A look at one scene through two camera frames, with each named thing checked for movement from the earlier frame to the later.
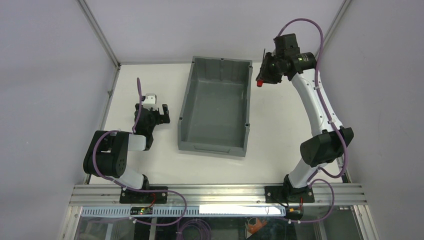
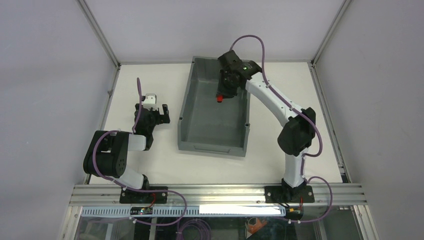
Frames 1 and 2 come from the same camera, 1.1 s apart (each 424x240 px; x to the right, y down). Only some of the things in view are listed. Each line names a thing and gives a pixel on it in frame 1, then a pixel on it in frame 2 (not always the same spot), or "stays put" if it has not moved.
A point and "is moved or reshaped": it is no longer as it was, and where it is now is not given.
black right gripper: x=267 y=74 → x=226 y=88
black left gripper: x=151 y=112 stays put
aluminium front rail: x=341 y=195 stays put
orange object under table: x=252 y=229 stays put
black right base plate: x=281 y=194 stays put
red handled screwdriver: x=260 y=79 is moved or reshaped
